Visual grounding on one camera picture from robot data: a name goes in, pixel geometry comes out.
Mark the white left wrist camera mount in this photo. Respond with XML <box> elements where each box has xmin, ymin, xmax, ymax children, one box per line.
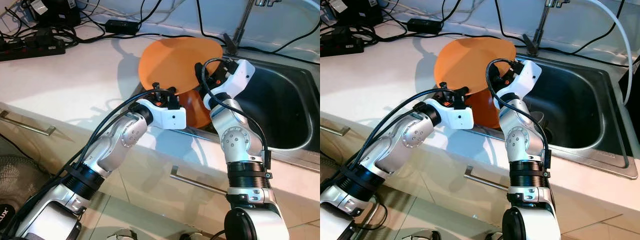
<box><xmin>144</xmin><ymin>98</ymin><xmax>188</xmax><ymax>131</ymax></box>
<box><xmin>440</xmin><ymin>102</ymin><xmax>475</xmax><ymax>130</ymax></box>

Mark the white cup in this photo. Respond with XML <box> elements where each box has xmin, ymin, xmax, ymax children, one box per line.
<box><xmin>530</xmin><ymin>110</ymin><xmax>552</xmax><ymax>132</ymax></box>

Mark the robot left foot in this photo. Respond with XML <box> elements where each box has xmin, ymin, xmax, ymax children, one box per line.
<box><xmin>401</xmin><ymin>228</ymin><xmax>436</xmax><ymax>240</ymax></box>
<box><xmin>106</xmin><ymin>227</ymin><xmax>139</xmax><ymax>240</ymax></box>

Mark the stainless steel kitchen sink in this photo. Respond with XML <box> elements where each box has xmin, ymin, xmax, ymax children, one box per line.
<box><xmin>132</xmin><ymin>47</ymin><xmax>321</xmax><ymax>173</ymax></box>
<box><xmin>425</xmin><ymin>46</ymin><xmax>633</xmax><ymax>180</ymax></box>

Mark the orange plastic bowl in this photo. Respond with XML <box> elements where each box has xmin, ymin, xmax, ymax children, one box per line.
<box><xmin>176</xmin><ymin>89</ymin><xmax>214</xmax><ymax>130</ymax></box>
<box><xmin>467</xmin><ymin>89</ymin><xmax>505</xmax><ymax>130</ymax></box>

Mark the floor fan with wire grille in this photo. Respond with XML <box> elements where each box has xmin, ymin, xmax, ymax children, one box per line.
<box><xmin>0</xmin><ymin>154</ymin><xmax>51</xmax><ymax>236</ymax></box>

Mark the black power adapter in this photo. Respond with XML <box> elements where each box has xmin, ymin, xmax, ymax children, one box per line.
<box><xmin>406</xmin><ymin>18</ymin><xmax>445</xmax><ymax>35</ymax></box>
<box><xmin>105</xmin><ymin>20</ymin><xmax>140</xmax><ymax>36</ymax></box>

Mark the black power strip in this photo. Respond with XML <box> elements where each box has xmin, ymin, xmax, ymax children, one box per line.
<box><xmin>320</xmin><ymin>34</ymin><xmax>365</xmax><ymax>57</ymax></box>
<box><xmin>0</xmin><ymin>36</ymin><xmax>67</xmax><ymax>62</ymax></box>

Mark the white water hose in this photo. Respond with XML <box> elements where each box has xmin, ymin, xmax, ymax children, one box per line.
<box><xmin>295</xmin><ymin>0</ymin><xmax>321</xmax><ymax>21</ymax></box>
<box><xmin>575</xmin><ymin>0</ymin><xmax>634</xmax><ymax>106</ymax></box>

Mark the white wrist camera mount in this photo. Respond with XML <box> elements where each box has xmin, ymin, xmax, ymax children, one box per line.
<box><xmin>502</xmin><ymin>59</ymin><xmax>543</xmax><ymax>103</ymax></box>
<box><xmin>440</xmin><ymin>102</ymin><xmax>475</xmax><ymax>130</ymax></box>
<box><xmin>216</xmin><ymin>59</ymin><xmax>256</xmax><ymax>103</ymax></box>
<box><xmin>144</xmin><ymin>98</ymin><xmax>188</xmax><ymax>131</ymax></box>

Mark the white kitchen cabinet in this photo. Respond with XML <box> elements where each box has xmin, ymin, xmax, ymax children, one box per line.
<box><xmin>320</xmin><ymin>117</ymin><xmax>640</xmax><ymax>240</ymax></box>
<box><xmin>0</xmin><ymin>107</ymin><xmax>321</xmax><ymax>240</ymax></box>

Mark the black device with white label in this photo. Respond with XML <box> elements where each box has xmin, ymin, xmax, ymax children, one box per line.
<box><xmin>27</xmin><ymin>0</ymin><xmax>81</xmax><ymax>27</ymax></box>
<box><xmin>327</xmin><ymin>0</ymin><xmax>386</xmax><ymax>27</ymax></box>

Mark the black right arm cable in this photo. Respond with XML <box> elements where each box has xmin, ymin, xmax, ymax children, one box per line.
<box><xmin>195</xmin><ymin>57</ymin><xmax>273</xmax><ymax>171</ymax></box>
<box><xmin>484</xmin><ymin>57</ymin><xmax>552</xmax><ymax>168</ymax></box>

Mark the metal sink faucet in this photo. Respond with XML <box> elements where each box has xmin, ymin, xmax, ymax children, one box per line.
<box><xmin>222</xmin><ymin>0</ymin><xmax>266</xmax><ymax>56</ymax></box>
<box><xmin>522</xmin><ymin>0</ymin><xmax>571</xmax><ymax>56</ymax></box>

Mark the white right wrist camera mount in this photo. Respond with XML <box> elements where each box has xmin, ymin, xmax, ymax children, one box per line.
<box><xmin>216</xmin><ymin>59</ymin><xmax>256</xmax><ymax>103</ymax></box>
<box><xmin>502</xmin><ymin>59</ymin><xmax>543</xmax><ymax>103</ymax></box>

